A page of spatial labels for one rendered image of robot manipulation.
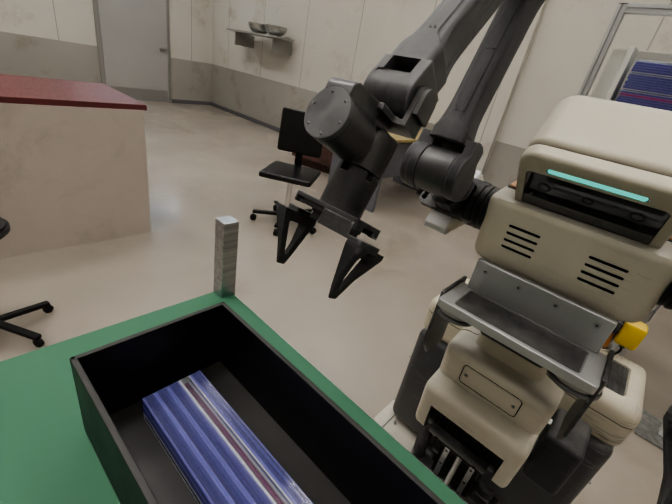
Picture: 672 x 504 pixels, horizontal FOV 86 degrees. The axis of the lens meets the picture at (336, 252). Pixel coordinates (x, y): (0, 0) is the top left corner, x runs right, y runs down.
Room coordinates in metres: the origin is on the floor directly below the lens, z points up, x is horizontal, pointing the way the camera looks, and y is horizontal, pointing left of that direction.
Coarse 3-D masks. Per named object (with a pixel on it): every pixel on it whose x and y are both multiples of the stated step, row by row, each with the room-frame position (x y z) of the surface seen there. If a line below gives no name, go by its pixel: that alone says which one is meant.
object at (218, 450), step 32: (192, 384) 0.30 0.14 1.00; (160, 416) 0.25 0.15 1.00; (192, 416) 0.26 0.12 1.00; (224, 416) 0.27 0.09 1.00; (192, 448) 0.22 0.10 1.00; (224, 448) 0.23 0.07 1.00; (256, 448) 0.24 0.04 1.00; (192, 480) 0.20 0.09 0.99; (224, 480) 0.20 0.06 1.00; (256, 480) 0.21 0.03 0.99; (288, 480) 0.21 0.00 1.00
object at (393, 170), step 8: (392, 136) 4.04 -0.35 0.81; (400, 136) 4.17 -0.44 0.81; (416, 136) 4.43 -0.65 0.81; (400, 144) 4.07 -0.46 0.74; (408, 144) 4.20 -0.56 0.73; (400, 152) 4.11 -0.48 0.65; (336, 160) 4.21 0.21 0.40; (392, 160) 4.01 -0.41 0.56; (400, 160) 4.14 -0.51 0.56; (392, 168) 4.04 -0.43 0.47; (384, 176) 3.95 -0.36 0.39; (392, 176) 4.08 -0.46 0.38; (376, 192) 3.81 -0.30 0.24; (376, 200) 3.84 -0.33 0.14; (368, 208) 3.84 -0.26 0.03
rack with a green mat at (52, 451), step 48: (96, 336) 0.38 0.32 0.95; (0, 384) 0.28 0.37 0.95; (48, 384) 0.29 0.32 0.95; (0, 432) 0.23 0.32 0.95; (48, 432) 0.24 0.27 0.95; (384, 432) 0.32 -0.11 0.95; (0, 480) 0.18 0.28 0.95; (48, 480) 0.19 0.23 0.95; (96, 480) 0.20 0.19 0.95; (432, 480) 0.27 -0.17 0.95
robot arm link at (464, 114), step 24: (504, 0) 0.71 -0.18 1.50; (528, 0) 0.69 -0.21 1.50; (504, 24) 0.68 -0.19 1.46; (528, 24) 0.71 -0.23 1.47; (480, 48) 0.68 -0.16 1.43; (504, 48) 0.66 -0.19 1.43; (480, 72) 0.66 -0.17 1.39; (504, 72) 0.68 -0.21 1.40; (456, 96) 0.65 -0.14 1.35; (480, 96) 0.64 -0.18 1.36; (456, 120) 0.63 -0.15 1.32; (480, 120) 0.66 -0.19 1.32; (432, 144) 0.64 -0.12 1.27; (456, 144) 0.64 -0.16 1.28; (480, 144) 0.60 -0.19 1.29; (408, 168) 0.61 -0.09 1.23; (456, 168) 0.57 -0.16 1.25; (456, 192) 0.58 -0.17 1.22
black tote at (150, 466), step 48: (144, 336) 0.30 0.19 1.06; (192, 336) 0.34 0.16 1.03; (240, 336) 0.35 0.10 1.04; (96, 384) 0.26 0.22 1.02; (144, 384) 0.29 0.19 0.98; (240, 384) 0.34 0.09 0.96; (288, 384) 0.29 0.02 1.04; (96, 432) 0.21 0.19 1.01; (144, 432) 0.25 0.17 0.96; (288, 432) 0.28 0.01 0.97; (336, 432) 0.24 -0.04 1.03; (144, 480) 0.15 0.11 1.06; (336, 480) 0.24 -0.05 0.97; (384, 480) 0.21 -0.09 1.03
